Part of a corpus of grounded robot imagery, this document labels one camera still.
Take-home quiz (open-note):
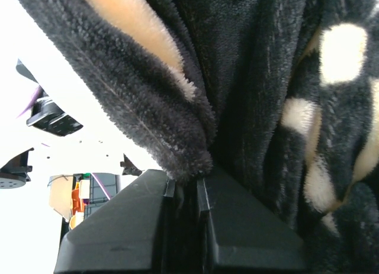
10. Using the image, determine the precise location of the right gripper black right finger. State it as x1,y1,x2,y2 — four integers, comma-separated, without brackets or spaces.
197,167,306,273

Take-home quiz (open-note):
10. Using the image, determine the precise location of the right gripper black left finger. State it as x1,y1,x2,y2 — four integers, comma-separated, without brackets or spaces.
54,170,175,273

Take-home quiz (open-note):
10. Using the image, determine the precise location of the black floral plush pillowcase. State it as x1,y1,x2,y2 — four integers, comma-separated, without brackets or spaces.
18,0,378,273

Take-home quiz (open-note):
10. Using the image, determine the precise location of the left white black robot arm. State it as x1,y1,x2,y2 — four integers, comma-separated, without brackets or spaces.
1,60,142,189

